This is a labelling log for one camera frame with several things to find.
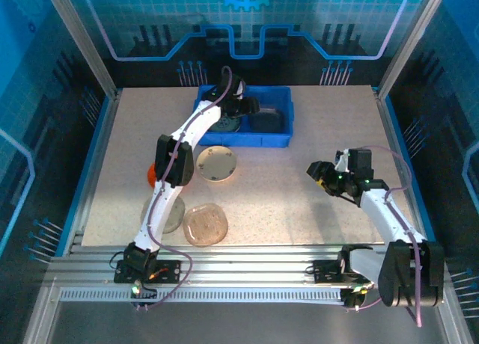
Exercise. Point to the orange round plate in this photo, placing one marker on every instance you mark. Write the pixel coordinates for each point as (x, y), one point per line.
(150, 175)

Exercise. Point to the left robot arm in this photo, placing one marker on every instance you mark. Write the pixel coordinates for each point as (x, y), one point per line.
(164, 202)

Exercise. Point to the aluminium profile rail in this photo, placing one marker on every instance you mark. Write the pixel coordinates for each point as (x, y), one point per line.
(243, 263)

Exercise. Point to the amber square glass plate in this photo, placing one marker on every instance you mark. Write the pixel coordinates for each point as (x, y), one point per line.
(206, 224)

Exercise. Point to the cream floral round plate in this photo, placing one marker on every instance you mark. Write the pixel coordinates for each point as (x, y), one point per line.
(217, 163)

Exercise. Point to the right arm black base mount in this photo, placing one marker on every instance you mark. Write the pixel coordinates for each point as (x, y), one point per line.
(325, 271)

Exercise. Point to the aluminium frame post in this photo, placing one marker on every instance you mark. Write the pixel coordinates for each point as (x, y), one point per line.
(86, 45)
(408, 45)

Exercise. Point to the blue white patterned plate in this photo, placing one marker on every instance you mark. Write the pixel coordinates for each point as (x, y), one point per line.
(224, 125)

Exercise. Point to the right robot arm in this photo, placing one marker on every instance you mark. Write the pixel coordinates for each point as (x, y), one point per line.
(393, 220)

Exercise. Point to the clear square glass plate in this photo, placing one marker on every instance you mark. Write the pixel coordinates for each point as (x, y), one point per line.
(266, 121)
(176, 215)

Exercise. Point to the blue plastic bin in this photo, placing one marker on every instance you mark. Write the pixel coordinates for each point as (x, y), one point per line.
(262, 139)

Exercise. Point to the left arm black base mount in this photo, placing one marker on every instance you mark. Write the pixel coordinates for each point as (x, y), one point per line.
(168, 271)

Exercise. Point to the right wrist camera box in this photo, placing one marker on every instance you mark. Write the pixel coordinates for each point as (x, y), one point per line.
(342, 164)

